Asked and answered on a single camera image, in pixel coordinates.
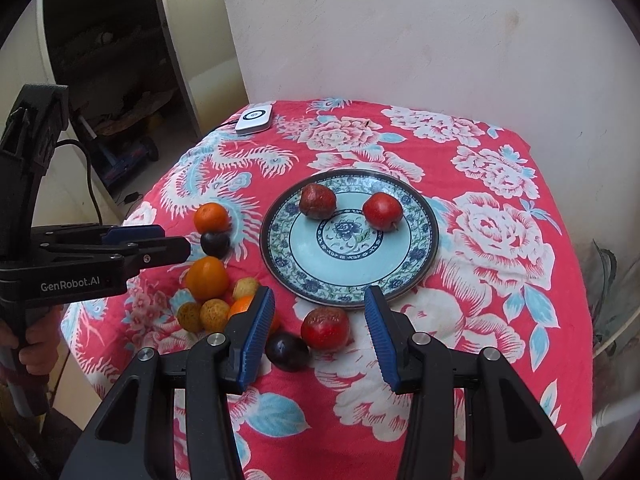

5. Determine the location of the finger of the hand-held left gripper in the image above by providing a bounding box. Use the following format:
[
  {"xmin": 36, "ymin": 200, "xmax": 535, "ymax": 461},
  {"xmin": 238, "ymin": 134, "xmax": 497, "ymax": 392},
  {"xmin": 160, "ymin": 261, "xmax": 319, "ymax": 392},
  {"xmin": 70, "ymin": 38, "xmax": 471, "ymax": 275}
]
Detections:
[
  {"xmin": 32, "ymin": 224, "xmax": 167, "ymax": 248},
  {"xmin": 40, "ymin": 236, "xmax": 192, "ymax": 278}
]

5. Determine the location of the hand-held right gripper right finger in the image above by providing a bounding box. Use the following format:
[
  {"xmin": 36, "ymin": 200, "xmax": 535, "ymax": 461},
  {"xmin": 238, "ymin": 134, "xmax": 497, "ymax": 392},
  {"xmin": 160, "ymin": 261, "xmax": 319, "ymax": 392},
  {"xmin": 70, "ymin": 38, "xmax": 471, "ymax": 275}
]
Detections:
[{"xmin": 364, "ymin": 286, "xmax": 583, "ymax": 480}]

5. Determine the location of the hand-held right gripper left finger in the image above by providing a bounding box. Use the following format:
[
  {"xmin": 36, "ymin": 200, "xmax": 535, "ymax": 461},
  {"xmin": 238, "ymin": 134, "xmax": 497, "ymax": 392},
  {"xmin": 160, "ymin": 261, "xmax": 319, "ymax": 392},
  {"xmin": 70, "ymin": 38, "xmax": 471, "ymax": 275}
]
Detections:
[{"xmin": 60, "ymin": 287, "xmax": 277, "ymax": 480}]

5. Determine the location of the dark purple plum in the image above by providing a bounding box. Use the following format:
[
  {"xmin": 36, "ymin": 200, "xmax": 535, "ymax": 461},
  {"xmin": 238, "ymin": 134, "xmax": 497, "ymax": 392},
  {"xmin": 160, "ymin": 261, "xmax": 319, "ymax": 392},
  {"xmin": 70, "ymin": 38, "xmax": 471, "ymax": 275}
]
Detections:
[
  {"xmin": 265, "ymin": 331, "xmax": 310, "ymax": 373},
  {"xmin": 200, "ymin": 231, "xmax": 232, "ymax": 258}
]

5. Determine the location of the tan round fruit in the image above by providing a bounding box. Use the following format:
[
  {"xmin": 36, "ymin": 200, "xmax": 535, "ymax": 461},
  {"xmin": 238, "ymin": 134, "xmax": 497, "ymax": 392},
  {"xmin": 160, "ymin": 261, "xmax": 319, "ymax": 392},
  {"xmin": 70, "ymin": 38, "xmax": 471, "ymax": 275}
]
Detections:
[{"xmin": 200, "ymin": 298, "xmax": 232, "ymax": 334}]

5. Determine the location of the yellowish orange tangerine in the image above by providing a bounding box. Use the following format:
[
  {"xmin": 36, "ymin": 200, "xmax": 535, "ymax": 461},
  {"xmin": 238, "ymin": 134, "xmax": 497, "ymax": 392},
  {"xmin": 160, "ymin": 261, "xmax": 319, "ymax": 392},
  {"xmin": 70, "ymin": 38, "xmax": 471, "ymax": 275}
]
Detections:
[{"xmin": 186, "ymin": 256, "xmax": 231, "ymax": 299}]

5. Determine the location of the red round fruit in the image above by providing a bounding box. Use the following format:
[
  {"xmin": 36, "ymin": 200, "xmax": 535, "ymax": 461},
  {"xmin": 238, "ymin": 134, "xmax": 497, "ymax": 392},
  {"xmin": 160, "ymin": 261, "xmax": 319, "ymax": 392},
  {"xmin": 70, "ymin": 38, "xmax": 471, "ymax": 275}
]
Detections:
[
  {"xmin": 300, "ymin": 306, "xmax": 350, "ymax": 352},
  {"xmin": 362, "ymin": 192, "xmax": 403, "ymax": 233}
]

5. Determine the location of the small brown potato plate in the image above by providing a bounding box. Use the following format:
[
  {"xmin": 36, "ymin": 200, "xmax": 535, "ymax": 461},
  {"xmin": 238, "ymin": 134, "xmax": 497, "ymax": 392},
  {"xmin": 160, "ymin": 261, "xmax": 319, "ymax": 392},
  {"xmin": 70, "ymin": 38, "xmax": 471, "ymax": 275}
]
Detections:
[{"xmin": 177, "ymin": 302, "xmax": 204, "ymax": 333}]

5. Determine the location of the blue floral ceramic plate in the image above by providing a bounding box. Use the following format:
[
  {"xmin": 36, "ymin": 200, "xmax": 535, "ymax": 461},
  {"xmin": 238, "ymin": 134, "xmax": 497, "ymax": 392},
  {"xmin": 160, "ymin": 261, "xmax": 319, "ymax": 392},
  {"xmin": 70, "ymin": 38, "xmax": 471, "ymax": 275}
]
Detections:
[{"xmin": 260, "ymin": 170, "xmax": 441, "ymax": 309}]

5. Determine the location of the person's left hand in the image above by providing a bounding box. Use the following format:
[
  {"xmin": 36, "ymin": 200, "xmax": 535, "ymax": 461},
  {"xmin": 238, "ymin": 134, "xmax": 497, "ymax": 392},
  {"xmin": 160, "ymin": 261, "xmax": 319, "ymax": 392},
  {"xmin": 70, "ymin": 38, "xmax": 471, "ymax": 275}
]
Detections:
[{"xmin": 0, "ymin": 309, "xmax": 62, "ymax": 376}]

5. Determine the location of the blue wheeled toy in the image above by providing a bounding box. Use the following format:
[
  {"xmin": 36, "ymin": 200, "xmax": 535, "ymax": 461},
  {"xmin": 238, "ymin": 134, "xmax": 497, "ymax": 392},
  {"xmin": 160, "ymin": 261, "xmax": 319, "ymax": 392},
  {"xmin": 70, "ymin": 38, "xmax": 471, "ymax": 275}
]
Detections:
[{"xmin": 75, "ymin": 112, "xmax": 161, "ymax": 191}]

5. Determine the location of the red floral tablecloth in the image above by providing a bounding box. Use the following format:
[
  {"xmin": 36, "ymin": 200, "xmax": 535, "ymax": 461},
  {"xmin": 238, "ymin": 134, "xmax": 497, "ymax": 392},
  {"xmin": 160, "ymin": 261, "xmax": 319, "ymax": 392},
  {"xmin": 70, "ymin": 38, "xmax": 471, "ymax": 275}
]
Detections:
[{"xmin": 60, "ymin": 97, "xmax": 593, "ymax": 480}]

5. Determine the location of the red apple plate back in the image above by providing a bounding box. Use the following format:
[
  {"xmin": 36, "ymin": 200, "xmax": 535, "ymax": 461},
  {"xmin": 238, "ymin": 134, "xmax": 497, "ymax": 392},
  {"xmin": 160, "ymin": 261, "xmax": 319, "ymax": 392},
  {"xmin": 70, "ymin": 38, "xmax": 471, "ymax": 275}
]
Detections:
[{"xmin": 299, "ymin": 183, "xmax": 338, "ymax": 221}]

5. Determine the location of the white square device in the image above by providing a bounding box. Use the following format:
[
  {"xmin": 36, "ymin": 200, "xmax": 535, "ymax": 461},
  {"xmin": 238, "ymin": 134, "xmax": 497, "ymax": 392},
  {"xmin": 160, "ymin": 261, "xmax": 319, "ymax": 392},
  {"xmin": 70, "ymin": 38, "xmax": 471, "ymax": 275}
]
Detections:
[{"xmin": 234, "ymin": 103, "xmax": 276, "ymax": 137}]

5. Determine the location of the grey-green plant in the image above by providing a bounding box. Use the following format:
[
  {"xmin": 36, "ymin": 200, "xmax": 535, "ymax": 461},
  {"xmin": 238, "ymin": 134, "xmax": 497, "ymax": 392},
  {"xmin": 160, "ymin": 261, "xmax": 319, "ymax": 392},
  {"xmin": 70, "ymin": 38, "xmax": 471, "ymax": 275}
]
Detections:
[{"xmin": 590, "ymin": 240, "xmax": 640, "ymax": 356}]

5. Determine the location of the white pipe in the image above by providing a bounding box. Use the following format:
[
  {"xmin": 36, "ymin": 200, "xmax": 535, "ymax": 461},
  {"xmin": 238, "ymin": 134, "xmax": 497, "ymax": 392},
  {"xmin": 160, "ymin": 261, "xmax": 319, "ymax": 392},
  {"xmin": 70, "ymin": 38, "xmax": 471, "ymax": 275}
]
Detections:
[{"xmin": 592, "ymin": 400, "xmax": 632, "ymax": 432}]

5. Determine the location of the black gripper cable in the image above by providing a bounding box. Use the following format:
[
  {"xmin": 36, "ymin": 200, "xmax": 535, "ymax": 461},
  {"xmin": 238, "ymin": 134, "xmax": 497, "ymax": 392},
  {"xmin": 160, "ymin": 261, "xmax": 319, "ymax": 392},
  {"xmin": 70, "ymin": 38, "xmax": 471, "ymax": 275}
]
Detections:
[{"xmin": 52, "ymin": 139, "xmax": 103, "ymax": 228}]

